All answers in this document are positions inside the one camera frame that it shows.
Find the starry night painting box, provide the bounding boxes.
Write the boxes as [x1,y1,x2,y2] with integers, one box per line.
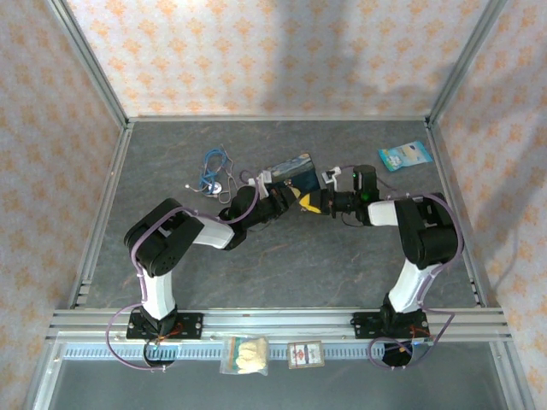
[266,149,322,194]

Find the blue white snack packet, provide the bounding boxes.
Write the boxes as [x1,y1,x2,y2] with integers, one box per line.
[377,140,434,173]

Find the blue stethoscope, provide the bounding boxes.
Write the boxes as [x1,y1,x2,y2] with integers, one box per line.
[185,144,240,204]

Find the clear bag of crackers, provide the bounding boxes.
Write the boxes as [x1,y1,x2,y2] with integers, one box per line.
[219,335,271,378]

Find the playing card box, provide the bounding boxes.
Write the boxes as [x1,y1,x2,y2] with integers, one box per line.
[286,339,326,370]

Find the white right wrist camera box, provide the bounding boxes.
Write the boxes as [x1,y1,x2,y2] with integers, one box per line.
[320,166,344,196]

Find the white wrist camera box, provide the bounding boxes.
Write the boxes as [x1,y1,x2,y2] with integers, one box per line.
[249,169,275,198]
[320,166,344,196]

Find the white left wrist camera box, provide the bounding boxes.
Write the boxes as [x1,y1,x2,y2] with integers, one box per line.
[249,169,275,198]

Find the aluminium table back rail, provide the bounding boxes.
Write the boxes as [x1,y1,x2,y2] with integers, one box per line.
[126,114,430,125]

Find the aluminium table side rail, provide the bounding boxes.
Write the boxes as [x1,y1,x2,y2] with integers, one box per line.
[426,122,489,309]
[70,123,134,309]

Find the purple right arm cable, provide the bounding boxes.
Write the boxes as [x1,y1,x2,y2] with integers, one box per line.
[337,164,466,371]

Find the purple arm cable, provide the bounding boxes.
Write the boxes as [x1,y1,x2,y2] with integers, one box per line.
[337,164,466,371]
[105,170,262,373]

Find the aluminium front mounting rail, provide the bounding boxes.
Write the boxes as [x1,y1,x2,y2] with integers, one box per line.
[49,306,512,342]

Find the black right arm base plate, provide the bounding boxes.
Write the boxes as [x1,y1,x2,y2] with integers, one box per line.
[351,311,429,341]

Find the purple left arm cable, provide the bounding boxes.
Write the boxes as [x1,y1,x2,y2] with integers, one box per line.
[105,170,262,373]

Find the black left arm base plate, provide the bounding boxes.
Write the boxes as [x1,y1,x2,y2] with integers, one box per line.
[125,312,204,341]

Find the slotted grey cable tray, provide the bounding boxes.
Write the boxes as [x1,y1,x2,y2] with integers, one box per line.
[59,344,428,361]

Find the aluminium frame post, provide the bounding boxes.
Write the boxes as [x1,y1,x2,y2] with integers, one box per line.
[426,0,512,127]
[53,0,130,127]

